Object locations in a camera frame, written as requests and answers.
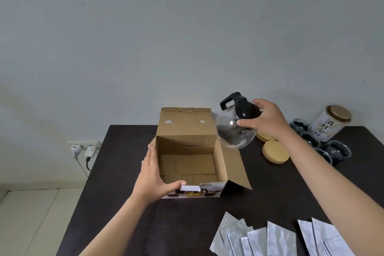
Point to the person's left hand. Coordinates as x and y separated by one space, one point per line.
153 183

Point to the person's right hand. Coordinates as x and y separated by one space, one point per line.
270 123

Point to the white charger adapter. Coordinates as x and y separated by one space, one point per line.
91 151

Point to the person's right forearm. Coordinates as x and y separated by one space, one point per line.
330 180

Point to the round bamboo coaster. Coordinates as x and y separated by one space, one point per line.
274 150
264 137

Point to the white tea tin gold lid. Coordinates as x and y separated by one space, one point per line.
327 126

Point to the red cardboard tea set box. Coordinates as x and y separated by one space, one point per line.
186 129

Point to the person's left forearm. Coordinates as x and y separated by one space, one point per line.
114 231

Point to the pile of silver foil packets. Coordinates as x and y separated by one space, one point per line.
255 240

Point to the glass teapot with black lid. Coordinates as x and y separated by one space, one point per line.
231 126

